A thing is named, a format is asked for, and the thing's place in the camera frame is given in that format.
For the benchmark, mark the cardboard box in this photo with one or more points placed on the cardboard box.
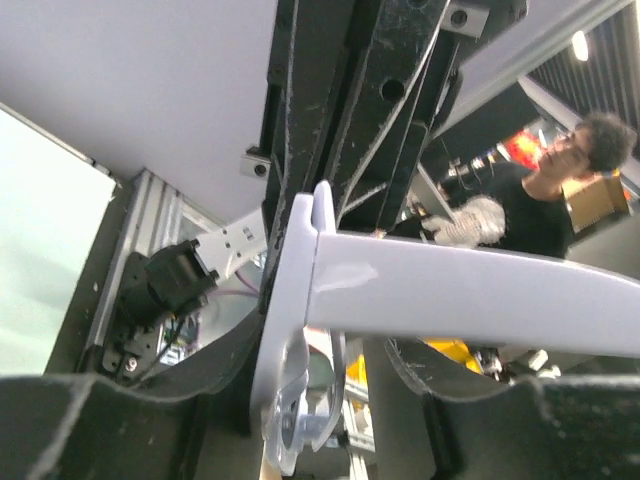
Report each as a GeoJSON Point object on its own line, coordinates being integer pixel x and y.
{"type": "Point", "coordinates": [590, 201]}

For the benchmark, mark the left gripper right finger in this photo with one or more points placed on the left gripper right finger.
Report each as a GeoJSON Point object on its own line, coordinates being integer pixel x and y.
{"type": "Point", "coordinates": [426, 371]}

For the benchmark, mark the person in black shirt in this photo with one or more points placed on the person in black shirt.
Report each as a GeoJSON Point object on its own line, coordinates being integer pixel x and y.
{"type": "Point", "coordinates": [523, 210]}

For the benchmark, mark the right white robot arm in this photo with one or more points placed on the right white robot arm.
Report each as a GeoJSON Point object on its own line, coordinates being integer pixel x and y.
{"type": "Point", "coordinates": [155, 322]}

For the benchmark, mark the white frame sunglasses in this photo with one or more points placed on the white frame sunglasses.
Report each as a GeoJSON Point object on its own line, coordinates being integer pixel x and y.
{"type": "Point", "coordinates": [352, 283]}

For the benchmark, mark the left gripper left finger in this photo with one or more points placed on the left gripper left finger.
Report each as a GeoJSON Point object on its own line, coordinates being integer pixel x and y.
{"type": "Point", "coordinates": [214, 367]}

